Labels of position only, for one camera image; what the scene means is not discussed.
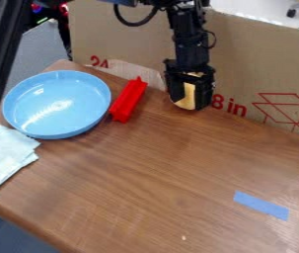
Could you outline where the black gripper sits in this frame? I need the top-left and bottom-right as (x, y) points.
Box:
(163, 6), (215, 111)

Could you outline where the yellow ball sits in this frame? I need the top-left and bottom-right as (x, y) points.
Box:
(171, 73), (201, 111)

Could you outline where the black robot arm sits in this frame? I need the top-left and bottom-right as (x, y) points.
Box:
(38, 0), (217, 110)

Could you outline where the red rectangular block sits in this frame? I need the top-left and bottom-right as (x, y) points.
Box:
(110, 77), (149, 124)

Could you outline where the blue plate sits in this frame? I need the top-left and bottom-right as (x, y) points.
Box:
(2, 70), (113, 139)

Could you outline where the grey partition panel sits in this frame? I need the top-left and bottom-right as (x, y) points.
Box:
(4, 19), (67, 93)

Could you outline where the blue tape strip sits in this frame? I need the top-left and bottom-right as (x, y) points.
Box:
(234, 191), (289, 221)

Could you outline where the black computer with lights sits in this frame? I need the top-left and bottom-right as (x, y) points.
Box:
(26, 0), (72, 58)

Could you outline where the light blue folded cloth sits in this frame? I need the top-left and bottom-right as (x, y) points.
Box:
(0, 125), (40, 186)

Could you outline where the cardboard box wall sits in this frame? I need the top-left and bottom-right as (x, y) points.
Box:
(68, 0), (299, 133)

